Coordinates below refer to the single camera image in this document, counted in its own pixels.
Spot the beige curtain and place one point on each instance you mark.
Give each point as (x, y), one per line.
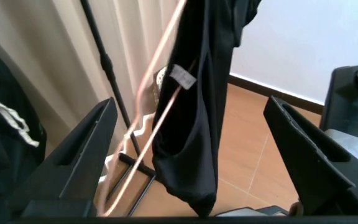
(57, 46)

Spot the black clothes rack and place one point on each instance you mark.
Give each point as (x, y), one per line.
(107, 65)

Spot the pink clothes hanger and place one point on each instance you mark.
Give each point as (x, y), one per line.
(148, 141)

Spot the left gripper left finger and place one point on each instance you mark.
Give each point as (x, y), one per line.
(70, 177)

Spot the black garment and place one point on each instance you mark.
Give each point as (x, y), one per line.
(191, 140)

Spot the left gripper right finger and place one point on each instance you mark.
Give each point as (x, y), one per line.
(322, 177)

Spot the white laundry basket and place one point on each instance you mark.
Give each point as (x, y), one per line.
(159, 84)

